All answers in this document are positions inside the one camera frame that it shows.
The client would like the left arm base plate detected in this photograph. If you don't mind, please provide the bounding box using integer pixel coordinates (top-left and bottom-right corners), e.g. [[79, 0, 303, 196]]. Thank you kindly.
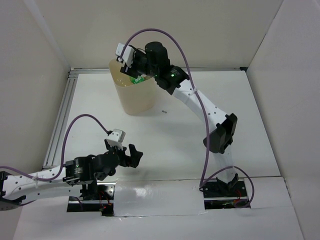
[[66, 182, 116, 217]]

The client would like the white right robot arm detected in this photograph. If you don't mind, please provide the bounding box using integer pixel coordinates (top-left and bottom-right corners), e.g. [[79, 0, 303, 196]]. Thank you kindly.
[[115, 41, 239, 196]]

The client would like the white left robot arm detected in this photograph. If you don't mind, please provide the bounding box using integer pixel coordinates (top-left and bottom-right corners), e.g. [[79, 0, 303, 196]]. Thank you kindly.
[[0, 144, 143, 211]]

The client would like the green plastic bottle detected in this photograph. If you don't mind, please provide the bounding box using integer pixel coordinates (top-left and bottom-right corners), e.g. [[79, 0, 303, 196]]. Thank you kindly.
[[129, 76, 146, 85]]

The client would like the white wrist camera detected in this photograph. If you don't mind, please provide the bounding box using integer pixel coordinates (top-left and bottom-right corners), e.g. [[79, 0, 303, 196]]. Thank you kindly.
[[106, 128, 126, 150], [115, 43, 136, 68]]

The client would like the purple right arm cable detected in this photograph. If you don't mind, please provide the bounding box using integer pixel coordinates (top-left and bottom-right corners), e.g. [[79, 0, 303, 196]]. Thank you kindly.
[[117, 28, 252, 209]]

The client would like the beige plastic bin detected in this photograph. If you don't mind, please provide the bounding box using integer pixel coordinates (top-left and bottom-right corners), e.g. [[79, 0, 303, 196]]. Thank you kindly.
[[108, 59, 156, 115]]

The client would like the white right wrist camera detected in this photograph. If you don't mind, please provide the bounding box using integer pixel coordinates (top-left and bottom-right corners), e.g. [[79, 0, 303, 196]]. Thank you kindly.
[[115, 43, 136, 68]]

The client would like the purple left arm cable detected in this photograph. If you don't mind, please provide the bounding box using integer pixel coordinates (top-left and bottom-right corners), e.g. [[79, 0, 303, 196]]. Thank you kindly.
[[0, 114, 113, 180]]

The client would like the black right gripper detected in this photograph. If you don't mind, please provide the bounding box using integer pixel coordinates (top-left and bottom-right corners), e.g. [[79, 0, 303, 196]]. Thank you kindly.
[[120, 49, 158, 79]]

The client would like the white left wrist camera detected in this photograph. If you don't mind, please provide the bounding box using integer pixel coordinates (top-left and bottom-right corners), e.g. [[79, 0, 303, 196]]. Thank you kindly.
[[106, 128, 126, 150]]

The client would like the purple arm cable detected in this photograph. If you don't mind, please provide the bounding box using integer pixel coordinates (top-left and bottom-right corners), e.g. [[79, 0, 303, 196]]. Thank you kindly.
[[0, 114, 113, 180], [117, 28, 252, 209]]

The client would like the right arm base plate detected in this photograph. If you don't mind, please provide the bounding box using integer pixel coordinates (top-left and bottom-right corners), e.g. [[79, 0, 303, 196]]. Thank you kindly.
[[200, 180, 250, 210]]

